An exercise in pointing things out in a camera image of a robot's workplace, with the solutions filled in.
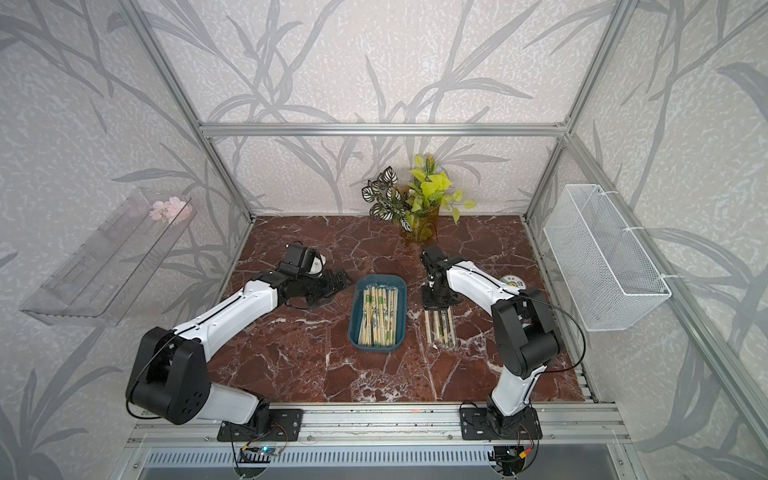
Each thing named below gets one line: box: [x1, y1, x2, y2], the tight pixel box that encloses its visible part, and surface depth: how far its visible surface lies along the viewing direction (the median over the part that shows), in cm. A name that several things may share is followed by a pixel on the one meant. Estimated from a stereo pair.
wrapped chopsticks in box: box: [358, 284, 399, 347], surface depth 93 cm
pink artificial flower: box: [149, 196, 193, 224], surface depth 77 cm
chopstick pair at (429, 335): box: [424, 309, 432, 345], surface depth 92 cm
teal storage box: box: [348, 274, 407, 353], surface depth 94 cm
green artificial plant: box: [362, 154, 477, 233], surface depth 98 cm
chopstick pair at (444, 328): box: [439, 310, 449, 349], surface depth 92 cm
